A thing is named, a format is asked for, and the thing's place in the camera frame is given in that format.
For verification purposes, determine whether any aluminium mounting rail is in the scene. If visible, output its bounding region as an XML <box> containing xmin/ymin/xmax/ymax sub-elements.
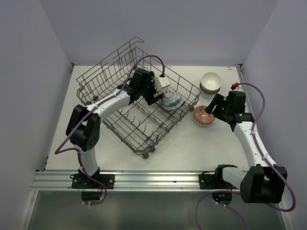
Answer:
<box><xmin>31</xmin><ymin>170</ymin><xmax>281</xmax><ymax>192</ymax></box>

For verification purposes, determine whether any plain white bowl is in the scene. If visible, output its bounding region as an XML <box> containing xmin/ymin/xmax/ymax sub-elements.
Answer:
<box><xmin>202</xmin><ymin>94</ymin><xmax>215</xmax><ymax>99</ymax></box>

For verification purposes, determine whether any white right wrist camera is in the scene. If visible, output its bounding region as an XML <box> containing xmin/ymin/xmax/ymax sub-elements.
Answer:
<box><xmin>231</xmin><ymin>82</ymin><xmax>243</xmax><ymax>92</ymax></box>

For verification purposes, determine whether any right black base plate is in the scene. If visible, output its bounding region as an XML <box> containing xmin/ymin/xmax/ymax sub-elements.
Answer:
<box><xmin>198</xmin><ymin>171</ymin><xmax>236</xmax><ymax>190</ymax></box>

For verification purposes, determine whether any red dotted pattern bowl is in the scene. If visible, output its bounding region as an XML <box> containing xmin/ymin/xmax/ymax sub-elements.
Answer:
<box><xmin>200</xmin><ymin>82</ymin><xmax>221</xmax><ymax>95</ymax></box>

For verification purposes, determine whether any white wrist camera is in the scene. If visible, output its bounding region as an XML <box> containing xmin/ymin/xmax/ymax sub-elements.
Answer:
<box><xmin>154</xmin><ymin>77</ymin><xmax>171</xmax><ymax>91</ymax></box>
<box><xmin>231</xmin><ymin>82</ymin><xmax>243</xmax><ymax>92</ymax></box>

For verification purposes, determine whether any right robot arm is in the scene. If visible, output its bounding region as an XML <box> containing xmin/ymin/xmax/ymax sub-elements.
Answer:
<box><xmin>205</xmin><ymin>91</ymin><xmax>287</xmax><ymax>204</ymax></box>

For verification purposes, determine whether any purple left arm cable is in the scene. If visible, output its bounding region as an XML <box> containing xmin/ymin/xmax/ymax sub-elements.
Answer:
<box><xmin>54</xmin><ymin>55</ymin><xmax>166</xmax><ymax>155</ymax></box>

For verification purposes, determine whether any blue zigzag bowl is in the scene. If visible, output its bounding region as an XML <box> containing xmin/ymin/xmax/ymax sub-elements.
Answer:
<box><xmin>193</xmin><ymin>105</ymin><xmax>215</xmax><ymax>124</ymax></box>

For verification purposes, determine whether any grey wire dish rack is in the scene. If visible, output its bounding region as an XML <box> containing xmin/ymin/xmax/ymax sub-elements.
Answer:
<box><xmin>76</xmin><ymin>36</ymin><xmax>200</xmax><ymax>159</ymax></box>

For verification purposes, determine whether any red lattice bowl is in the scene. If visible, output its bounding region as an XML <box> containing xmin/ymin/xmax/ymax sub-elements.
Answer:
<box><xmin>154</xmin><ymin>87</ymin><xmax>169</xmax><ymax>98</ymax></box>

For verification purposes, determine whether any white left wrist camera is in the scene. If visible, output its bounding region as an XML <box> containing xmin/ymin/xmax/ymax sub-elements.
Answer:
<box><xmin>154</xmin><ymin>77</ymin><xmax>171</xmax><ymax>91</ymax></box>

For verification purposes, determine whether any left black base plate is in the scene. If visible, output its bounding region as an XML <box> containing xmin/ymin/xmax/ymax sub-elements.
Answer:
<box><xmin>70</xmin><ymin>173</ymin><xmax>115</xmax><ymax>189</ymax></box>

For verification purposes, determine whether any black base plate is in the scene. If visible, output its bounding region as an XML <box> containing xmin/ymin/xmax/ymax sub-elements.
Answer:
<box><xmin>70</xmin><ymin>173</ymin><xmax>115</xmax><ymax>189</ymax></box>
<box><xmin>198</xmin><ymin>171</ymin><xmax>236</xmax><ymax>190</ymax></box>

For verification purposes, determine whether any blue floral white bowl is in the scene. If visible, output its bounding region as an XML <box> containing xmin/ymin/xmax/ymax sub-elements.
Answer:
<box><xmin>162</xmin><ymin>92</ymin><xmax>183</xmax><ymax>111</ymax></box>

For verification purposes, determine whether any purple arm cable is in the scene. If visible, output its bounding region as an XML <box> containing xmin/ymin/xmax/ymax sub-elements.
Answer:
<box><xmin>196</xmin><ymin>82</ymin><xmax>296</xmax><ymax>230</ymax></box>
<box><xmin>54</xmin><ymin>55</ymin><xmax>166</xmax><ymax>155</ymax></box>

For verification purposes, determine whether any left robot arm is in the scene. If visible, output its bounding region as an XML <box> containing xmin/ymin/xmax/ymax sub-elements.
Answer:
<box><xmin>66</xmin><ymin>68</ymin><xmax>170</xmax><ymax>188</ymax></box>

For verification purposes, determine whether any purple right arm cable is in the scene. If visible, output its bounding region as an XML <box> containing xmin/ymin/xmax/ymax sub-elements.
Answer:
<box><xmin>196</xmin><ymin>82</ymin><xmax>296</xmax><ymax>230</ymax></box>

